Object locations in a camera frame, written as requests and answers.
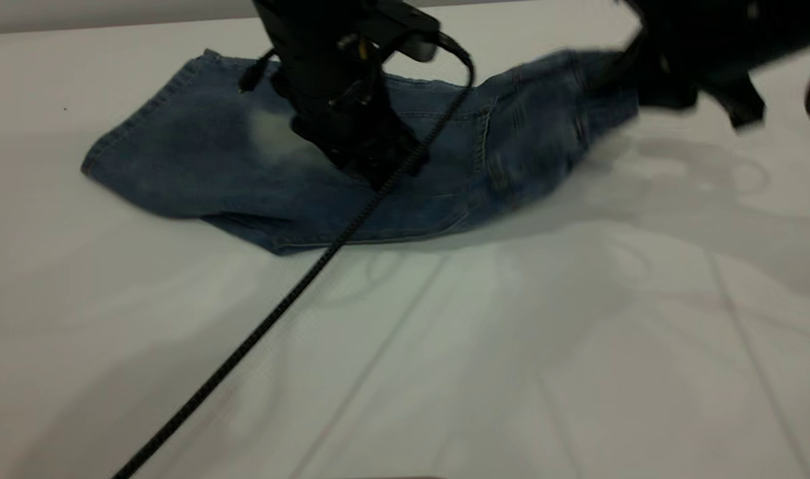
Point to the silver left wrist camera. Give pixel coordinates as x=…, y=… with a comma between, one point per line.
x=415, y=40

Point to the blue denim pants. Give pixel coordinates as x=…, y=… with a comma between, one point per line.
x=199, y=166

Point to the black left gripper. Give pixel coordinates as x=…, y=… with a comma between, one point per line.
x=325, y=60

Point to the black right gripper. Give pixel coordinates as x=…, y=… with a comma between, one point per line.
x=711, y=40

